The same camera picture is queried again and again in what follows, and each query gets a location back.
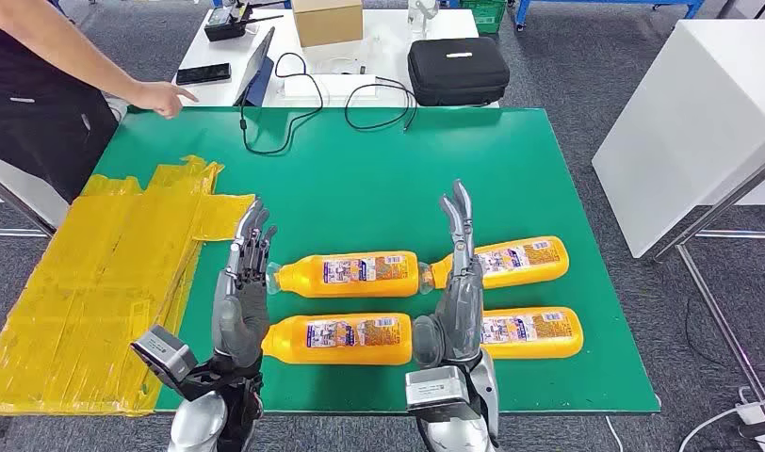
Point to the person's left hand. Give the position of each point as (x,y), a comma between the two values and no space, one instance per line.
(161,100)

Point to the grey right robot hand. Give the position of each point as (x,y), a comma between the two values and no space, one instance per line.
(460,318)

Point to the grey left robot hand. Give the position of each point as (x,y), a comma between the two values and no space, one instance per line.
(242,324)

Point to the orange detergent bottle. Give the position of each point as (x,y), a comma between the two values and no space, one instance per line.
(545,349)
(307,277)
(545,271)
(295,343)

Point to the person's left forearm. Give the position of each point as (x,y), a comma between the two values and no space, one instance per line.
(64,56)

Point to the white desk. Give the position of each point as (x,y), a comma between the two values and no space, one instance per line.
(201,96)

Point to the black smartphone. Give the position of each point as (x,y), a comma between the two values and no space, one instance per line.
(203,73)

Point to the black radio device with antenna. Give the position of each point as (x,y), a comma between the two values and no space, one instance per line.
(220,25)

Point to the tablet with blue cover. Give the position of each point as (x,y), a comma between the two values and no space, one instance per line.
(254,72)

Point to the person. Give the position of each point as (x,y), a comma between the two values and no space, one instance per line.
(33,125)

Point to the yellow taped sheet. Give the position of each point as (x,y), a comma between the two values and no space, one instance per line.
(108,281)

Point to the green table mat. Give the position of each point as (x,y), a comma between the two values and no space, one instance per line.
(389,187)

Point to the white side table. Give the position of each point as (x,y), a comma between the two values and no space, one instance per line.
(682,125)
(33,199)

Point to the cardboard box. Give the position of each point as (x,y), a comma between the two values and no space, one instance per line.
(326,22)

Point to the black carrying case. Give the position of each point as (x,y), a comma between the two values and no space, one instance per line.
(457,78)

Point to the clear plastic container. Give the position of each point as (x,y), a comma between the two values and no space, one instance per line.
(422,12)

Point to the green plastic crate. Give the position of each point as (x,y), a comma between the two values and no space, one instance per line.
(485,15)

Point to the blue metal rack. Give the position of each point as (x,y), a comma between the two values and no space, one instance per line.
(520,15)

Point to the white power strip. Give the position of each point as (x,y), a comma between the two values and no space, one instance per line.
(754,415)

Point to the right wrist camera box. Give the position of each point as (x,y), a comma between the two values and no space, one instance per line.
(435,390)

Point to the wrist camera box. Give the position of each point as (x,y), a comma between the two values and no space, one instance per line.
(435,390)
(164,355)

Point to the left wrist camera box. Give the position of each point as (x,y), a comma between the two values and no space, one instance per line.
(164,355)

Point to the metal frame stand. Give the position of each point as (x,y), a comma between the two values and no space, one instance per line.
(716,312)
(14,232)

